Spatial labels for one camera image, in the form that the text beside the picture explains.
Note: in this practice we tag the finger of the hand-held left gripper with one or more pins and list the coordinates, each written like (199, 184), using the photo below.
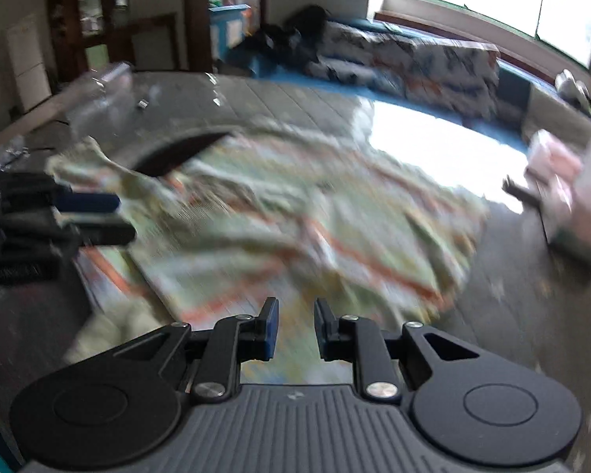
(88, 202)
(103, 234)

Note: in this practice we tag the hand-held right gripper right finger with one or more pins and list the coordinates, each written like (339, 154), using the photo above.
(323, 330)

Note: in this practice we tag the grey quilted star tablecloth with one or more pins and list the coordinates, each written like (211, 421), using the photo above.
(497, 315)

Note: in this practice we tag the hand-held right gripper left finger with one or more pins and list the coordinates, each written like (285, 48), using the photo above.
(271, 330)

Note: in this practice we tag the white cabinet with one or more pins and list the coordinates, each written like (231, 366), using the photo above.
(27, 64)

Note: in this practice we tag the small butterfly print pillow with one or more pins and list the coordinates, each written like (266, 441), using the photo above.
(364, 54)

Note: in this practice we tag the white plush toy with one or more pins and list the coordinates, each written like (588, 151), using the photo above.
(571, 86)

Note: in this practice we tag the dark wooden cabinet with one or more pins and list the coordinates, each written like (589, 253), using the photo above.
(143, 44)

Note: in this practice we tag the clear plastic bag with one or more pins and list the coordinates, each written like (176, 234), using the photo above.
(101, 93)

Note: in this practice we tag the tissue box with white tissue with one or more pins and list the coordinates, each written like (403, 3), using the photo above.
(571, 197)

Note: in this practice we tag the large butterfly print pillow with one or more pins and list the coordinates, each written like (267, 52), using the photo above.
(453, 79)

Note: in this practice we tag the pastel patterned garment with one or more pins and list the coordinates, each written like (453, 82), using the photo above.
(276, 217)

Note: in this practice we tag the black bag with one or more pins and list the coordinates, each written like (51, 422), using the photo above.
(290, 32)

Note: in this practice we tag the dark wooden door frame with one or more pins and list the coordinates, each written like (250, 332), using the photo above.
(197, 10)

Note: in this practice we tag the blue painted cabinet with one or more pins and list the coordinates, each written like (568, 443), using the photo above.
(229, 29)

